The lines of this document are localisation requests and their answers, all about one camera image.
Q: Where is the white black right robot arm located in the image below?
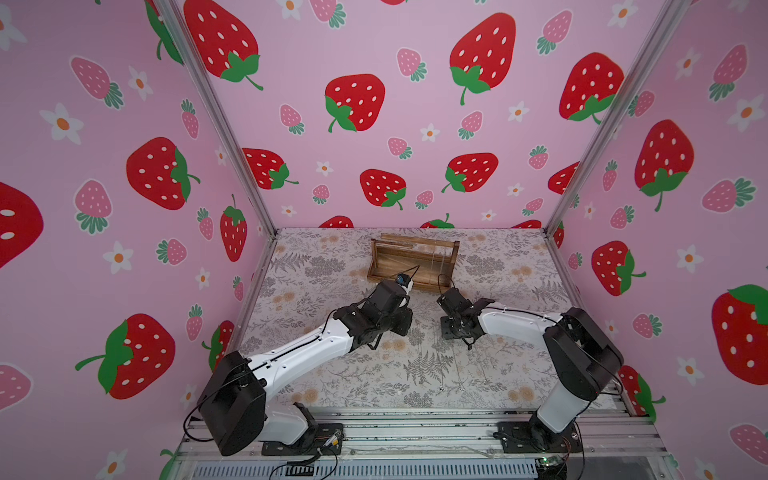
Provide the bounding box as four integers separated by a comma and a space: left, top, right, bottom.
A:
437, 287, 624, 450

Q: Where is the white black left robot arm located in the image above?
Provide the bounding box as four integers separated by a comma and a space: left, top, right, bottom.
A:
194, 273, 414, 457

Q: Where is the wooden jewelry display stand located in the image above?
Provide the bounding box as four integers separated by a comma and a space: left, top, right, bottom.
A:
367, 234, 460, 293

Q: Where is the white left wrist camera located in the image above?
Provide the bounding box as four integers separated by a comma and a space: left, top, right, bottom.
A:
395, 272, 414, 295

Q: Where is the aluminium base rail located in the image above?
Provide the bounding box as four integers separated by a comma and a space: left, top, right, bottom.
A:
168, 408, 681, 479

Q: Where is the aluminium corner post right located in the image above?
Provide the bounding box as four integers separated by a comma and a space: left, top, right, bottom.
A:
543, 0, 690, 240

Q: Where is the aluminium corner post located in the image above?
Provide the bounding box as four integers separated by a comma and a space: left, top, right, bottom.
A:
543, 0, 690, 240
156, 0, 277, 240

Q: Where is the aluminium corner post left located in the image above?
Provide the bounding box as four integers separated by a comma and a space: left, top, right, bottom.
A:
156, 0, 277, 240

